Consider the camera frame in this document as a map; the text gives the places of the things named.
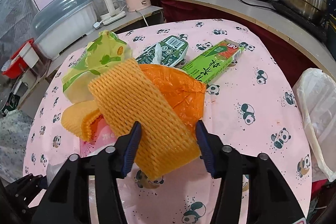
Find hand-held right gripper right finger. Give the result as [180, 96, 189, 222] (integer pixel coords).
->
[195, 120, 307, 224]

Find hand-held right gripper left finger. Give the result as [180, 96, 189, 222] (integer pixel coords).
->
[31, 121, 142, 224]

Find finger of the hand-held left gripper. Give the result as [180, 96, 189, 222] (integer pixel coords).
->
[5, 174, 48, 216]

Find pink paper packet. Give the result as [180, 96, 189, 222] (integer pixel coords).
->
[79, 119, 120, 159]

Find large orange foam fruit net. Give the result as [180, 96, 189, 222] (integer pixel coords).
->
[88, 58, 201, 180]

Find orange plastic bag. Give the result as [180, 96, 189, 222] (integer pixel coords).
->
[139, 64, 208, 132]

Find small yellow foam fruit net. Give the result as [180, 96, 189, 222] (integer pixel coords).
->
[61, 101, 107, 141]

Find yellow-green snack bag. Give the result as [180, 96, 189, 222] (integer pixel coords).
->
[61, 30, 132, 104]

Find green foil snack packet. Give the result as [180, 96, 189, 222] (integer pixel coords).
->
[135, 35, 189, 67]

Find bin with white bag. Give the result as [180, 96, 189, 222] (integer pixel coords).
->
[292, 68, 336, 182]

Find pink panda print tablecloth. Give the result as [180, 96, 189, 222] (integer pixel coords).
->
[22, 19, 313, 224]

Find light green paper box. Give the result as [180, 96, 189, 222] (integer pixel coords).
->
[181, 39, 246, 86]

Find red and white container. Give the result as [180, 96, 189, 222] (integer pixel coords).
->
[1, 39, 40, 79]

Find white dish box clear lid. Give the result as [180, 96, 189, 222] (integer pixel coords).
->
[31, 0, 98, 60]

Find black induction cooker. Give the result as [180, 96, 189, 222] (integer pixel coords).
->
[272, 1, 328, 42]

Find white power cable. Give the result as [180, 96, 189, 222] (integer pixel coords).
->
[135, 9, 150, 28]

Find glass kettle white handle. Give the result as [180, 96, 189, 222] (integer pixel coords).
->
[90, 0, 126, 26]

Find black power cable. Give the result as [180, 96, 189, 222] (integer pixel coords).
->
[237, 0, 273, 10]

